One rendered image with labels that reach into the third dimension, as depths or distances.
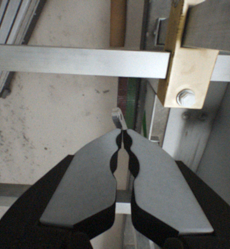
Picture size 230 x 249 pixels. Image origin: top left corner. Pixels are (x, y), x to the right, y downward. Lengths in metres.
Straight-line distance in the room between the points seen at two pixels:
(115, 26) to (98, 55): 0.77
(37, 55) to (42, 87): 0.98
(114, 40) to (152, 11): 0.63
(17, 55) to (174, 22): 0.19
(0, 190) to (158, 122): 0.36
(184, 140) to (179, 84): 0.36
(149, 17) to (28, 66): 0.23
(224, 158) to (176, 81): 0.35
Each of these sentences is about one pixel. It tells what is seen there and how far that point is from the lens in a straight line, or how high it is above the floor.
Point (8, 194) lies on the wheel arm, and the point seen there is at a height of 0.86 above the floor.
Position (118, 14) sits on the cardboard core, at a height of 0.08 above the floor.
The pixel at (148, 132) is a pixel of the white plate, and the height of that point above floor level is 0.79.
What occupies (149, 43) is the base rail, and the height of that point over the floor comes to 0.70.
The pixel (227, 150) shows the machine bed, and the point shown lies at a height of 0.71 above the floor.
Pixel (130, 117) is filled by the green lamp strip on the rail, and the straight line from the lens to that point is 0.39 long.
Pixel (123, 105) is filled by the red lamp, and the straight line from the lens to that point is 0.38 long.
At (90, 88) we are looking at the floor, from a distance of 1.12.
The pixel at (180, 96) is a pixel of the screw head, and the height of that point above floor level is 0.86.
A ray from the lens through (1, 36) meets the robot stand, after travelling 0.99.
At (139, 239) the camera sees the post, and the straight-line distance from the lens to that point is 0.54.
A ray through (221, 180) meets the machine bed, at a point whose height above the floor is 0.73.
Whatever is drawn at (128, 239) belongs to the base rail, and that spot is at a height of 0.70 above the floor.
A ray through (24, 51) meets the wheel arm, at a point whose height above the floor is 0.85.
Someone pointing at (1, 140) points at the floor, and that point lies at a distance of 1.58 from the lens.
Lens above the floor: 1.06
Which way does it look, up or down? 62 degrees down
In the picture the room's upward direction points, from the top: 175 degrees counter-clockwise
